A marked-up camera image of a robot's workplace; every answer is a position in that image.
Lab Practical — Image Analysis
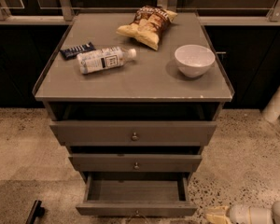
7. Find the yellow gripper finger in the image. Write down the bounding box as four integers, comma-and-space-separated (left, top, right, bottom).
205, 206, 230, 215
205, 214, 232, 224

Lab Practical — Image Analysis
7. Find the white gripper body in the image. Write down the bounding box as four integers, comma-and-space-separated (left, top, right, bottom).
229, 204, 273, 224

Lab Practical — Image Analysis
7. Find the grey bottom drawer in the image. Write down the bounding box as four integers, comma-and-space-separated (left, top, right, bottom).
77, 172, 197, 217

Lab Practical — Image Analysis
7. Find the grey drawer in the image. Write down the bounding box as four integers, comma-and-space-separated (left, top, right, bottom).
77, 172, 197, 217
50, 120, 217, 147
69, 154, 202, 172

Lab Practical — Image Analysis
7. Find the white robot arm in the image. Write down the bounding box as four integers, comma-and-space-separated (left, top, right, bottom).
204, 201, 280, 224

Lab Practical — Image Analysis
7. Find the grey drawer cabinet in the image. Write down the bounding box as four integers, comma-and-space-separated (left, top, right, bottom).
32, 11, 235, 185

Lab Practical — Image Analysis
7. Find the grey middle drawer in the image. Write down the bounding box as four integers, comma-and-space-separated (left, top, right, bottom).
69, 154, 202, 172

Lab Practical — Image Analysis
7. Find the grey top drawer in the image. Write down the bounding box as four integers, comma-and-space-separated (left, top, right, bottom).
50, 120, 217, 147

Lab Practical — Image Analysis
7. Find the white pipe column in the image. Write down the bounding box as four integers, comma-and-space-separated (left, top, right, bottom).
262, 86, 280, 122

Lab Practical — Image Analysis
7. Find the white ceramic bowl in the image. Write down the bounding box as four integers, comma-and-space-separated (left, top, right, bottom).
175, 45, 216, 77

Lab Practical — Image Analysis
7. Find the black object on floor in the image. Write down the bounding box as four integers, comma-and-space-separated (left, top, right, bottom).
25, 200, 45, 224

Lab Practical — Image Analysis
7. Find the white plastic bottle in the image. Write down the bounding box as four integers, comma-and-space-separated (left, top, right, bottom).
77, 47, 137, 75

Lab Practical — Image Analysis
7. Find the yellow brown chips bag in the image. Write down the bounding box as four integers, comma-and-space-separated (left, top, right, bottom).
117, 6, 177, 50

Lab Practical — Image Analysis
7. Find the blue snack bar wrapper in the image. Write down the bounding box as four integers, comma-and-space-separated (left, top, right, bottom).
60, 42, 95, 60

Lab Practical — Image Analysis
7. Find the metal window railing frame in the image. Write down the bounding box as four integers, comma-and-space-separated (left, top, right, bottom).
0, 0, 280, 26

